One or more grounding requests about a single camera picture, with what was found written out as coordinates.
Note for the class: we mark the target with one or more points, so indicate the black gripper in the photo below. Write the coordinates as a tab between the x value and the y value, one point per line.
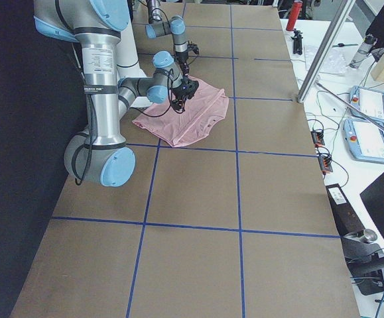
183	60
180	91

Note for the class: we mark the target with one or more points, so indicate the pink Snoopy t-shirt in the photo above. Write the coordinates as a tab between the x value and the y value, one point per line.
206	109

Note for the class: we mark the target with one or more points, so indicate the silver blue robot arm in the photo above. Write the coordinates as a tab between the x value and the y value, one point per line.
113	80
159	25

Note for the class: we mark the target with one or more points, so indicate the small black tripod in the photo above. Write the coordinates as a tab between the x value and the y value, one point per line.
297	42

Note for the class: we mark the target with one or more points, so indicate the red bottle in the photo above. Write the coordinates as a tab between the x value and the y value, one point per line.
294	13

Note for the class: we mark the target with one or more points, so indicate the upper orange black connector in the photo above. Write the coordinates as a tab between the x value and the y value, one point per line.
318	137

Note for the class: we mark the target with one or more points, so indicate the orange black connector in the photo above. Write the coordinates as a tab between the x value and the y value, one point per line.
325	163
318	137

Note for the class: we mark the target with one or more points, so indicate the clear plastic bag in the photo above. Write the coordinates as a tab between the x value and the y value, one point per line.
335	62

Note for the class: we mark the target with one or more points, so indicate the lower orange black connector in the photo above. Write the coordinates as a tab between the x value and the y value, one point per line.
325	163

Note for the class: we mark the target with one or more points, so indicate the lower blue teach pendant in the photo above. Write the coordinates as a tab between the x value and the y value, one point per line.
365	141

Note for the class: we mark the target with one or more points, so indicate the blue teach pendant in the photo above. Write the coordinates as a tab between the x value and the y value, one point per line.
368	101
365	141

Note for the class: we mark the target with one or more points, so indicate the upper blue teach pendant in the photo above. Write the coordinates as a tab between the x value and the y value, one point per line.
368	101

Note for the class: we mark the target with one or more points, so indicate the black box with white label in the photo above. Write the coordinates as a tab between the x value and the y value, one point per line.
345	217

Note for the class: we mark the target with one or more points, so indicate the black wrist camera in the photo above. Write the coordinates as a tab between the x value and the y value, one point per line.
193	48

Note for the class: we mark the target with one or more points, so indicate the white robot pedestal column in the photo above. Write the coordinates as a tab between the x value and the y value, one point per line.
126	58

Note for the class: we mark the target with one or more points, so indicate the aluminium frame post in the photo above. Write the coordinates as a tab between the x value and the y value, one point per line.
324	48

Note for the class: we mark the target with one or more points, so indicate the black clamp mount with knob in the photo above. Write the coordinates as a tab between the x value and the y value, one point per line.
365	261

